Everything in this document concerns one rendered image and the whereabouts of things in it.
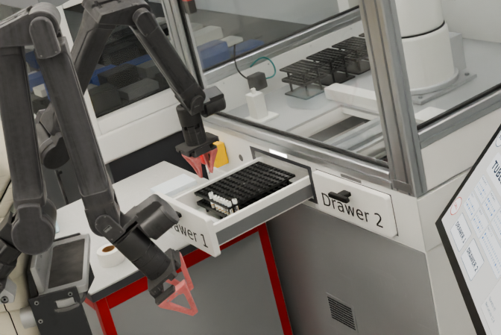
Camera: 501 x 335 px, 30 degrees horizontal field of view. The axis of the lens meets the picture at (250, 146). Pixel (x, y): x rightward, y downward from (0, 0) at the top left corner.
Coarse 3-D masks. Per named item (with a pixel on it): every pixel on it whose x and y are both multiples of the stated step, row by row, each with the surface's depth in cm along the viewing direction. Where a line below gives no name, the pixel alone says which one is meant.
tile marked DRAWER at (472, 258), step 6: (474, 240) 176; (468, 246) 177; (474, 246) 175; (468, 252) 176; (474, 252) 174; (480, 252) 172; (462, 258) 178; (468, 258) 175; (474, 258) 173; (480, 258) 171; (468, 264) 174; (474, 264) 172; (480, 264) 170; (468, 270) 173; (474, 270) 171; (468, 276) 172; (474, 276) 170
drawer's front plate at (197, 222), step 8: (160, 192) 254; (168, 200) 249; (176, 200) 248; (176, 208) 245; (184, 208) 242; (192, 208) 240; (184, 216) 243; (192, 216) 238; (200, 216) 235; (208, 216) 234; (184, 224) 245; (192, 224) 240; (200, 224) 236; (208, 224) 233; (176, 232) 252; (192, 232) 242; (200, 232) 238; (208, 232) 234; (192, 240) 245; (200, 240) 240; (208, 240) 236; (216, 240) 235; (200, 248) 243; (208, 248) 238; (216, 248) 236; (216, 256) 237
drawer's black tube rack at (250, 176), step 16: (240, 176) 260; (256, 176) 258; (272, 176) 255; (288, 176) 252; (208, 192) 254; (224, 192) 252; (240, 192) 250; (256, 192) 248; (272, 192) 252; (208, 208) 253; (240, 208) 248
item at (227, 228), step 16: (256, 160) 270; (272, 160) 267; (224, 176) 265; (304, 176) 256; (192, 192) 260; (288, 192) 248; (304, 192) 250; (256, 208) 243; (272, 208) 245; (288, 208) 248; (224, 224) 238; (240, 224) 241; (256, 224) 244; (224, 240) 239
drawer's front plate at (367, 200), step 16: (320, 176) 242; (320, 192) 245; (336, 192) 238; (352, 192) 232; (368, 192) 226; (320, 208) 248; (336, 208) 241; (352, 208) 235; (368, 208) 229; (384, 208) 223; (368, 224) 232; (384, 224) 226
